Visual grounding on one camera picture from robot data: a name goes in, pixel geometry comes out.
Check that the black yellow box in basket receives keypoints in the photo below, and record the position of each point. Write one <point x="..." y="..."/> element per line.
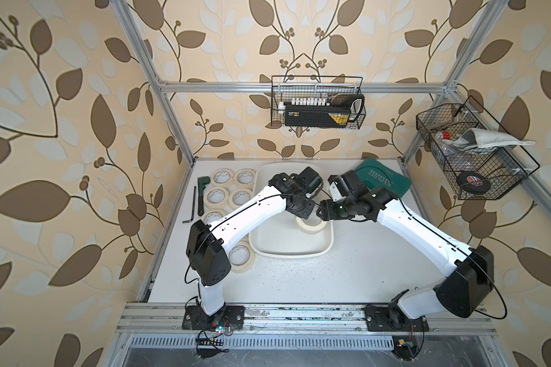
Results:
<point x="323" y="116"/>

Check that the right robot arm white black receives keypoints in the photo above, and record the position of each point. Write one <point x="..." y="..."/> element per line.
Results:
<point x="467" y="273"/>

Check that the black wire basket wall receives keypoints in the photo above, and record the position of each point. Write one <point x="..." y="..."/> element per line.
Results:
<point x="313" y="90"/>
<point x="506" y="167"/>

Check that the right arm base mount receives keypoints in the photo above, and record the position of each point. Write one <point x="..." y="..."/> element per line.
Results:
<point x="389" y="318"/>

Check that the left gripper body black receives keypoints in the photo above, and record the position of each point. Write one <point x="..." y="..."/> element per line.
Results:
<point x="304" y="207"/>

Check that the black tape roll red label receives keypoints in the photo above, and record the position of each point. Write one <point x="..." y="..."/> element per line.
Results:
<point x="473" y="183"/>

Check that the white plastic storage tray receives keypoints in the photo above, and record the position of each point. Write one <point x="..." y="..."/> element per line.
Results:
<point x="280" y="237"/>

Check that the black wire basket back wall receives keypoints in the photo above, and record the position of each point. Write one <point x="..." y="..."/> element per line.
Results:
<point x="313" y="90"/>

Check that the grey folded cloth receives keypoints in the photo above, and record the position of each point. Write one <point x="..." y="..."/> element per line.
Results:
<point x="476" y="138"/>

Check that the black wire basket right wall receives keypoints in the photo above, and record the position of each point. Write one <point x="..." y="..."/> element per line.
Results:
<point x="506" y="167"/>

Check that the green pipe wrench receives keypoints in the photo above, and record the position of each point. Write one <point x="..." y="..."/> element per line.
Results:
<point x="202" y="183"/>

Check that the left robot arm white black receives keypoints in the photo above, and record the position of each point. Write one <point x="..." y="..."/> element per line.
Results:
<point x="210" y="244"/>

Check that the masking tape roll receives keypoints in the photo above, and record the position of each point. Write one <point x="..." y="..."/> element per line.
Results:
<point x="213" y="215"/>
<point x="239" y="197"/>
<point x="242" y="257"/>
<point x="216" y="197"/>
<point x="245" y="178"/>
<point x="223" y="177"/>
<point x="310" y="225"/>

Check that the green plastic tool case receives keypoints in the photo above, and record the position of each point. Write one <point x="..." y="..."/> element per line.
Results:
<point x="374" y="174"/>

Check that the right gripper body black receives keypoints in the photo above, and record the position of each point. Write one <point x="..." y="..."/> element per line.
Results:
<point x="340" y="209"/>

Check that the aluminium front rail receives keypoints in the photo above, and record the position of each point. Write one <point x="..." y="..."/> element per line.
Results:
<point x="296" y="319"/>

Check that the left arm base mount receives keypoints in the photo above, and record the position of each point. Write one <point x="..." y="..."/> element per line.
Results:
<point x="229" y="317"/>

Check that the black pen tool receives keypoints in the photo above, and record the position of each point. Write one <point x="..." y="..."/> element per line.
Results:
<point x="193" y="206"/>

